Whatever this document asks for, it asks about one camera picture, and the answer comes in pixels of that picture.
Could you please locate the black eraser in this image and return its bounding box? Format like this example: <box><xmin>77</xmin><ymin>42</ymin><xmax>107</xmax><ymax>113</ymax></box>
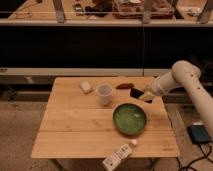
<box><xmin>130</xmin><ymin>88</ymin><xmax>152</xmax><ymax>103</ymax></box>

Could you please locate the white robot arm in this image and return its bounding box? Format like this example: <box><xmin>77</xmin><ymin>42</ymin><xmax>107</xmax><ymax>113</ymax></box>
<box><xmin>139</xmin><ymin>60</ymin><xmax>213</xmax><ymax>138</ymax></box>

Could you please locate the white sponge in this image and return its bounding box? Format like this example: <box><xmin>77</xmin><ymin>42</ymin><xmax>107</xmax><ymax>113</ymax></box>
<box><xmin>79</xmin><ymin>81</ymin><xmax>93</xmax><ymax>94</ymax></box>

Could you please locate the brown sausage-shaped object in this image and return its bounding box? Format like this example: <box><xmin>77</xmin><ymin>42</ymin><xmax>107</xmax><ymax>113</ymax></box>
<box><xmin>116</xmin><ymin>83</ymin><xmax>134</xmax><ymax>89</ymax></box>

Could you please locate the green bowl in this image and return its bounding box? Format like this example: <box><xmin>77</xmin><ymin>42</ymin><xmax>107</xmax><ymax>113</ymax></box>
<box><xmin>113</xmin><ymin>103</ymin><xmax>147</xmax><ymax>136</ymax></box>

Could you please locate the clear plastic cup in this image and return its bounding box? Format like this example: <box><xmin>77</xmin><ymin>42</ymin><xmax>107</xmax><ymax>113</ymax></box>
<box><xmin>96</xmin><ymin>84</ymin><xmax>113</xmax><ymax>106</ymax></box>

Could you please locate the black power adapter box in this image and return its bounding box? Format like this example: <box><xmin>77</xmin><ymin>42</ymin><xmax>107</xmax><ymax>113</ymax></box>
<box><xmin>187</xmin><ymin>125</ymin><xmax>212</xmax><ymax>144</ymax></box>

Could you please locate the white tube bottle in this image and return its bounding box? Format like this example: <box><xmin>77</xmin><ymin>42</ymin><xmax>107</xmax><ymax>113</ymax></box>
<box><xmin>102</xmin><ymin>139</ymin><xmax>137</xmax><ymax>171</ymax></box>

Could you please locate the wooden table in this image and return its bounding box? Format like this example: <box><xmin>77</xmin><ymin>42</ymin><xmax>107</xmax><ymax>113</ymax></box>
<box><xmin>31</xmin><ymin>77</ymin><xmax>179</xmax><ymax>159</ymax></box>

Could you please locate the clear container with food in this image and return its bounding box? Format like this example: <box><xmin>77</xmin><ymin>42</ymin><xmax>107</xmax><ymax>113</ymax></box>
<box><xmin>112</xmin><ymin>0</ymin><xmax>174</xmax><ymax>19</ymax></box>

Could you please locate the black remote on shelf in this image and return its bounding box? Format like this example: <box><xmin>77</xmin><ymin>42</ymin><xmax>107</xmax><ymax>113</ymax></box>
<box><xmin>73</xmin><ymin>3</ymin><xmax>84</xmax><ymax>15</ymax></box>

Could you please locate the black cable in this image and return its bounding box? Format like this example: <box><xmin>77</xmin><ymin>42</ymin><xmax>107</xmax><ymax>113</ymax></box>
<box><xmin>176</xmin><ymin>142</ymin><xmax>213</xmax><ymax>171</ymax></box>

